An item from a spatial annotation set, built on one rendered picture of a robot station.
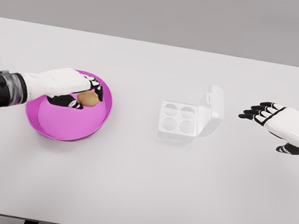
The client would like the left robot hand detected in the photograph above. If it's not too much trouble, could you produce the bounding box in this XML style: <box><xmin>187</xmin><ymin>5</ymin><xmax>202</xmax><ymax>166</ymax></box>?
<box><xmin>37</xmin><ymin>64</ymin><xmax>109</xmax><ymax>114</ymax></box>

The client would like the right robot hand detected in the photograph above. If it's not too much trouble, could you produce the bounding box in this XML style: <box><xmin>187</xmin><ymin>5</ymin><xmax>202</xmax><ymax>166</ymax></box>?
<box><xmin>233</xmin><ymin>97</ymin><xmax>299</xmax><ymax>157</ymax></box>

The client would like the brown egg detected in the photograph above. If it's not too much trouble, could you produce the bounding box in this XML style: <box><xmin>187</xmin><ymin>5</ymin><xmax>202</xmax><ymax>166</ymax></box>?
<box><xmin>76</xmin><ymin>89</ymin><xmax>101</xmax><ymax>109</ymax></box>

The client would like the clear plastic egg box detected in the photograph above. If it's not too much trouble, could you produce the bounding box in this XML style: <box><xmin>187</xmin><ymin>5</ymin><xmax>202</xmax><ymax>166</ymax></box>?
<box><xmin>155</xmin><ymin>76</ymin><xmax>229</xmax><ymax>151</ymax></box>

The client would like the pink round bowl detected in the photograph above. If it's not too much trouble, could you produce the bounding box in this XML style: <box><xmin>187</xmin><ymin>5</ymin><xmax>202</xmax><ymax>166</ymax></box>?
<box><xmin>21</xmin><ymin>62</ymin><xmax>119</xmax><ymax>149</ymax></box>

